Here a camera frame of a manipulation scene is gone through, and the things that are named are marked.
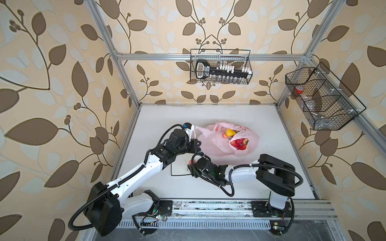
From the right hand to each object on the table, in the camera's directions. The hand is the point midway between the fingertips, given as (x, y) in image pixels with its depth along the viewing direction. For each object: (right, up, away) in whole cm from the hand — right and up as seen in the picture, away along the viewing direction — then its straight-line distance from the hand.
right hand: (192, 165), depth 86 cm
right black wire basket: (+67, +34, -13) cm, 77 cm away
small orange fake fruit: (+21, +15, +13) cm, 30 cm away
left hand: (+6, +15, -9) cm, 18 cm away
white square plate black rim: (-8, -2, +2) cm, 8 cm away
